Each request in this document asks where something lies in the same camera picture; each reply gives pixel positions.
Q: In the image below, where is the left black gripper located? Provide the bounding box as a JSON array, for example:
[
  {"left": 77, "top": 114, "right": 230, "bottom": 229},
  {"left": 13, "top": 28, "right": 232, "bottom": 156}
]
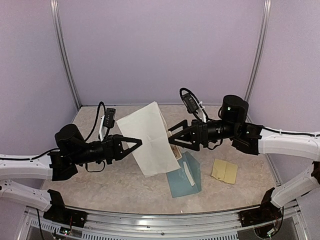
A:
[{"left": 71, "top": 134, "right": 142, "bottom": 165}]

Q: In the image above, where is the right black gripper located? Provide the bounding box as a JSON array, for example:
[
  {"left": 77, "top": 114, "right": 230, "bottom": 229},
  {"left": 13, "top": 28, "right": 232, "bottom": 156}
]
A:
[{"left": 164, "top": 119, "right": 239, "bottom": 151}]

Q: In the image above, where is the lined letter paper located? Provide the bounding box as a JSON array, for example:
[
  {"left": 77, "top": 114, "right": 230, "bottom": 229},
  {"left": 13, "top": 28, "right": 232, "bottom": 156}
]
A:
[{"left": 116, "top": 101, "right": 180, "bottom": 177}]

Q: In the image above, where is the blue envelope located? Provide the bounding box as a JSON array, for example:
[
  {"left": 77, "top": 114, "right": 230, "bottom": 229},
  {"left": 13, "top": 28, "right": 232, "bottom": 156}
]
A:
[{"left": 166, "top": 151, "right": 202, "bottom": 198}]

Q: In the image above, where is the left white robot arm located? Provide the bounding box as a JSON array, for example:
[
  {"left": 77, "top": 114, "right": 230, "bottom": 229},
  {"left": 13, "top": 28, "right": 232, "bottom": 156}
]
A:
[{"left": 0, "top": 123, "right": 143, "bottom": 223}]

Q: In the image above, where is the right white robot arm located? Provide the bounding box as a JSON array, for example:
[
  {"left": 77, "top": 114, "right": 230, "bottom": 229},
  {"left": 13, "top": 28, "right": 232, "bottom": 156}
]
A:
[{"left": 168, "top": 93, "right": 320, "bottom": 222}]

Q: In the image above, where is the folded yellow paper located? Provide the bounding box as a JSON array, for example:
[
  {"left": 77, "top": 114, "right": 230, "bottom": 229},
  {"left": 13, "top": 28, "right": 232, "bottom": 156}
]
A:
[{"left": 211, "top": 158, "right": 238, "bottom": 185}]

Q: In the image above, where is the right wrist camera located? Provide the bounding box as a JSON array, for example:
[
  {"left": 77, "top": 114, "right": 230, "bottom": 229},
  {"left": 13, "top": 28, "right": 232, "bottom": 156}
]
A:
[{"left": 182, "top": 93, "right": 199, "bottom": 114}]

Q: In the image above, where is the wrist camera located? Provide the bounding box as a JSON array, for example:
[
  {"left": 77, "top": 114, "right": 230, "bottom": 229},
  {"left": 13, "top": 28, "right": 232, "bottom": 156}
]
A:
[
  {"left": 182, "top": 93, "right": 199, "bottom": 114},
  {"left": 103, "top": 108, "right": 116, "bottom": 129}
]

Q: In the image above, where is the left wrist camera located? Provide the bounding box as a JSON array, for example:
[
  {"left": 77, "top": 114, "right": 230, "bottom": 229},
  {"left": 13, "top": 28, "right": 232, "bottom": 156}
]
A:
[{"left": 103, "top": 108, "right": 116, "bottom": 129}]

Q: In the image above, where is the left camera cable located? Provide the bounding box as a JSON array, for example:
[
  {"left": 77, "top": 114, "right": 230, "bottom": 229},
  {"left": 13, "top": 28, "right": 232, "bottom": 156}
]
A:
[{"left": 84, "top": 100, "right": 106, "bottom": 141}]

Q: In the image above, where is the aluminium front rail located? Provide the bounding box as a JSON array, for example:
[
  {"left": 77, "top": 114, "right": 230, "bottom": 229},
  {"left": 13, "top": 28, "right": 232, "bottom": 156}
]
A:
[{"left": 22, "top": 204, "right": 308, "bottom": 240}]

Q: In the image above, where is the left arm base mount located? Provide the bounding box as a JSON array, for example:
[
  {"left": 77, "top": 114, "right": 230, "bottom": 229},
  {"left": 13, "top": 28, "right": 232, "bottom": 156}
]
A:
[{"left": 43, "top": 206, "right": 88, "bottom": 228}]

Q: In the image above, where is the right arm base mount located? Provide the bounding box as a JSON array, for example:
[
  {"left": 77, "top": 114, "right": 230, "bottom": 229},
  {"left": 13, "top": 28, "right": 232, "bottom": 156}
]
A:
[{"left": 238, "top": 206, "right": 283, "bottom": 227}]

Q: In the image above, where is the right aluminium corner post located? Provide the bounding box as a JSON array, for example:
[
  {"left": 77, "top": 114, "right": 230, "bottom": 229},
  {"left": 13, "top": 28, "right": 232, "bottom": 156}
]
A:
[{"left": 241, "top": 0, "right": 272, "bottom": 111}]

